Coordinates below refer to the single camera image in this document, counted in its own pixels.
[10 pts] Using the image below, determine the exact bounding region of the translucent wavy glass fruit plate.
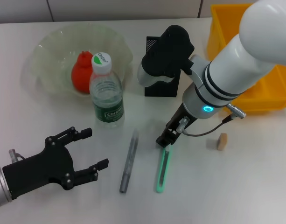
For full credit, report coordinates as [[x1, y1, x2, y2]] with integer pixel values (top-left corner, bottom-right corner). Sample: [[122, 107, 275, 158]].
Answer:
[[28, 23, 133, 98]]

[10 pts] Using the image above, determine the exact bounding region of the grey pen with clear cap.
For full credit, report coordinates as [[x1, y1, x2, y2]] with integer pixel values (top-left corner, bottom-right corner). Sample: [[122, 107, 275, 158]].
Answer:
[[119, 128, 139, 194]]

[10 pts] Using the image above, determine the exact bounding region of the beige eraser with barcode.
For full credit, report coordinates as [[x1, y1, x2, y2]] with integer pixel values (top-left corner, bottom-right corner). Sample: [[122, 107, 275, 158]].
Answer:
[[216, 133, 228, 151]]

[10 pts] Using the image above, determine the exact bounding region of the yellow plastic storage bin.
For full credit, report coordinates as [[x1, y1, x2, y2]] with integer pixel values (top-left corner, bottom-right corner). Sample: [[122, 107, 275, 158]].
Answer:
[[207, 3, 286, 114]]

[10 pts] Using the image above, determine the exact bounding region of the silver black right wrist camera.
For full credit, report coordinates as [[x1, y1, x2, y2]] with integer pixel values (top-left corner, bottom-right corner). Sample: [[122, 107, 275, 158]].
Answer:
[[137, 25, 195, 87]]

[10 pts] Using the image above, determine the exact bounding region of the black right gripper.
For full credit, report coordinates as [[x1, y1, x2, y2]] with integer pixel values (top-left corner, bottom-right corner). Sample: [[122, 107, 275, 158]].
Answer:
[[156, 105, 199, 147]]

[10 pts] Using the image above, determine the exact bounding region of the black mesh pen holder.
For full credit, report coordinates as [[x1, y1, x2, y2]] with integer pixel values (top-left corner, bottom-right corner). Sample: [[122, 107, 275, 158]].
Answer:
[[144, 36, 182, 98]]

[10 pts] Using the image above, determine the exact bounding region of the red-orange fruit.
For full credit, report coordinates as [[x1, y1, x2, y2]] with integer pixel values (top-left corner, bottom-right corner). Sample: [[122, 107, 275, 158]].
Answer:
[[71, 50, 94, 94]]

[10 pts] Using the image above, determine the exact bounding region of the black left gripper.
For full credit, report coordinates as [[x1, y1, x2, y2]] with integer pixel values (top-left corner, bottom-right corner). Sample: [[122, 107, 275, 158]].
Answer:
[[2, 126, 110, 200]]

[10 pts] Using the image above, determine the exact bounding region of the green utility knife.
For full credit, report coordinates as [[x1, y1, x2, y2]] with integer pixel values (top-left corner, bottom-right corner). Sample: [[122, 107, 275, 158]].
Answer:
[[155, 145, 173, 194]]

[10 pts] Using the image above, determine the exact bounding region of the clear water bottle green label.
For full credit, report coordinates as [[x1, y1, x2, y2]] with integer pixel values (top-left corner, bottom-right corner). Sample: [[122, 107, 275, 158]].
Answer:
[[89, 52, 125, 128]]

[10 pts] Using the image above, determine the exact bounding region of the grey right arm cable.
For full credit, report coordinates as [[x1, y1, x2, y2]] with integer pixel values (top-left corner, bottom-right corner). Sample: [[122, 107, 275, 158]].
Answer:
[[177, 104, 247, 137]]

